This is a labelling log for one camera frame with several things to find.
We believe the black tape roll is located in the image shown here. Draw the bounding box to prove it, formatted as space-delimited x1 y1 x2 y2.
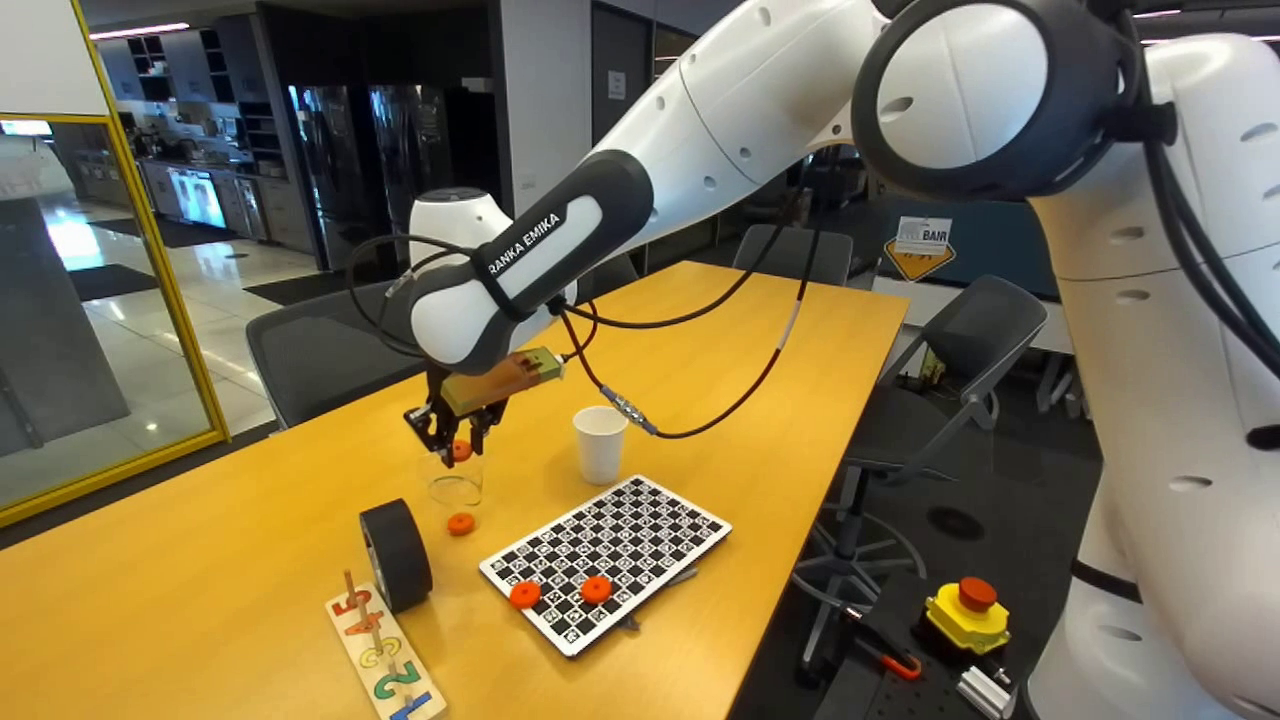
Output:
358 497 435 615

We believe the clear plastic cup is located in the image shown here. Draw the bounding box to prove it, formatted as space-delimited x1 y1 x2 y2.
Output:
420 446 487 509

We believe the orange handled clamp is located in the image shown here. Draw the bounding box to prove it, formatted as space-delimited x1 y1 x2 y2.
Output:
848 608 924 684

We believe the black floor mat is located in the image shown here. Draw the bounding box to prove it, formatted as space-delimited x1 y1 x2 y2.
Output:
66 262 162 304

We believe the silver metal bracket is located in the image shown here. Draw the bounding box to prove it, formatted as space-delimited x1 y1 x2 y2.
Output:
955 664 1018 720

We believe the checkered calibration board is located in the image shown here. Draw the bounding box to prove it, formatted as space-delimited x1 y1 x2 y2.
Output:
478 474 733 659

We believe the yellow framed glass partition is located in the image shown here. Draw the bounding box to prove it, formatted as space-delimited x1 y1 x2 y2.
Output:
0 0 232 530

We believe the kitchen counter with cabinets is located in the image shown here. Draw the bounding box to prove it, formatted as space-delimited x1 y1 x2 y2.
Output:
138 155 301 253

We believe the yellow diamond sign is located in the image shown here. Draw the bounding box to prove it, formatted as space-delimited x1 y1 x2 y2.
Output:
883 216 958 284

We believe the yellow emergency stop button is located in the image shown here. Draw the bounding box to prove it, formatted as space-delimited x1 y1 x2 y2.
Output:
921 576 1013 658

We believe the row of steel refrigerators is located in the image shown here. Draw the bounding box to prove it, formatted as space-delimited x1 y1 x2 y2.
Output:
288 83 453 273

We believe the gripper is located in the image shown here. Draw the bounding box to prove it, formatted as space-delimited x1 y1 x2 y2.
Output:
404 365 511 469

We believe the white paper cup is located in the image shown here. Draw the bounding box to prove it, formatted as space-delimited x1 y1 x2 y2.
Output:
572 405 630 488

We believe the grey office chair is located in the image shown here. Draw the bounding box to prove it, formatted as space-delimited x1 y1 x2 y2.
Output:
245 279 429 432
793 274 1049 691
574 250 642 303
732 223 855 288

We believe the wooden number puzzle board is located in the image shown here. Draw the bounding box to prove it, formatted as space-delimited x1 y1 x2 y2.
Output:
324 569 449 720

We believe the whiteboard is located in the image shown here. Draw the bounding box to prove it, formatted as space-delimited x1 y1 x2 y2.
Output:
0 0 111 120

